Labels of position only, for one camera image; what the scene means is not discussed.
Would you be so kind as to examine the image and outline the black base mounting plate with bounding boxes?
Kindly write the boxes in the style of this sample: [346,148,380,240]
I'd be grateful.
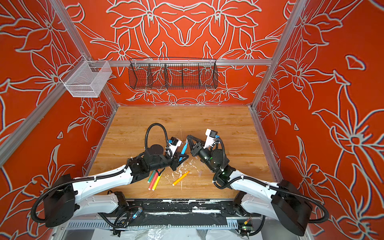
[103,199,250,217]

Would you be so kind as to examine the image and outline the grey slotted cable duct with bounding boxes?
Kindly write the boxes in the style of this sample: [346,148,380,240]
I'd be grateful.
[66,220,239,231]

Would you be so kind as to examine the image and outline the blue marker pen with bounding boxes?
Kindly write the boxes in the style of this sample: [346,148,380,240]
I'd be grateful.
[179,141,188,162]

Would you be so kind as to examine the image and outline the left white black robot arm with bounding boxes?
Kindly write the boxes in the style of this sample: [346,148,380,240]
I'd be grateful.
[30,123,189,228]

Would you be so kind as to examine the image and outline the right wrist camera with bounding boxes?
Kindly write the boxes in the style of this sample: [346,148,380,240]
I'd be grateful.
[204,129,219,149]

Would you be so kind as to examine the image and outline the orange marker pen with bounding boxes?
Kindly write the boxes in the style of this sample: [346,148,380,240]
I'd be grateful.
[172,171,190,186]

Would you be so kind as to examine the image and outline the white mesh wall basket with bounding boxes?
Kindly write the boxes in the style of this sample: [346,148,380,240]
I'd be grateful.
[60,61,112,98]

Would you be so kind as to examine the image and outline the black wire wall basket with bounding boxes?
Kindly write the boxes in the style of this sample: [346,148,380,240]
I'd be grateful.
[128,58,219,90]

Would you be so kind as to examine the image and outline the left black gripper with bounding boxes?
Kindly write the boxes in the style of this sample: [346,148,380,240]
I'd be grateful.
[149,150,189,172]

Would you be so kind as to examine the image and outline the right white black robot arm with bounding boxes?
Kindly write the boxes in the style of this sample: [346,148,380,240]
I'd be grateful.
[187,135,330,237]

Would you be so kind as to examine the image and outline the pink marker pen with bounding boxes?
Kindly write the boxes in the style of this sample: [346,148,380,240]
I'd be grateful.
[148,170,159,191]

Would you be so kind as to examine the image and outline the yellow marker pen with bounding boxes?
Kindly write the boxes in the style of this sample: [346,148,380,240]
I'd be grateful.
[152,175,161,191]

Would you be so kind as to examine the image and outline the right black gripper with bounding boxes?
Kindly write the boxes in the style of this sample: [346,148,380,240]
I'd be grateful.
[186,135,219,175]

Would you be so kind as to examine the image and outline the green marker pen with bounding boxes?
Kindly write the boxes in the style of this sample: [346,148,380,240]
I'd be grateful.
[148,170,156,183]

